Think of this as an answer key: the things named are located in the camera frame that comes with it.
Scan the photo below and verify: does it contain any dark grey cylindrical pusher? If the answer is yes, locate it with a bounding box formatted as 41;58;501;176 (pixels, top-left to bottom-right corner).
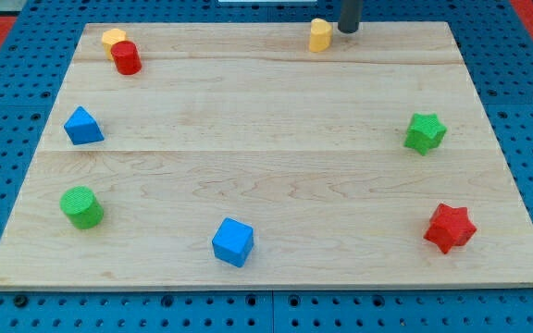
337;0;364;34

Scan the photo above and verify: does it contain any yellow heart block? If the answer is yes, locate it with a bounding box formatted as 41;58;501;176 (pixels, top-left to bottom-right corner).
308;18;332;53

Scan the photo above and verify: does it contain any green star block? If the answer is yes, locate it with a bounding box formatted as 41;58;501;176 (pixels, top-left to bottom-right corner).
403;113;447;155

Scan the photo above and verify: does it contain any wooden board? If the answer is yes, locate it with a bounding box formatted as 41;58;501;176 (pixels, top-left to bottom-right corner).
0;21;533;291

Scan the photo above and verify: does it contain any red cylinder block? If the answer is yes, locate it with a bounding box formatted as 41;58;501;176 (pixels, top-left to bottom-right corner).
110;41;142;75

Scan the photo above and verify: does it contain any red star block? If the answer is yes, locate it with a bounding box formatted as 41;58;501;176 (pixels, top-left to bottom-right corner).
423;203;477;254

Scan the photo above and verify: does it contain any yellow hexagon block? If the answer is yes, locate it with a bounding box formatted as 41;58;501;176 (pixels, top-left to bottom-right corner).
101;28;128;61

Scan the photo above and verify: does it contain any blue cube block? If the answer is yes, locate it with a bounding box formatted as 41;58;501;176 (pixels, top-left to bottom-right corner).
212;217;254;267

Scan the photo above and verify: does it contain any blue triangle block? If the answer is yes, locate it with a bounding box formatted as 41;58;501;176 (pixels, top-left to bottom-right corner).
64;106;105;145

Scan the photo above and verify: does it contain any green cylinder block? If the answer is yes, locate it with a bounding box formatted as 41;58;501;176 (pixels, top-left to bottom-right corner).
59;186;105;229

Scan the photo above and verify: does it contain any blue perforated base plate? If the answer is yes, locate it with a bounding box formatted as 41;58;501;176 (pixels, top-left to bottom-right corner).
0;1;533;332

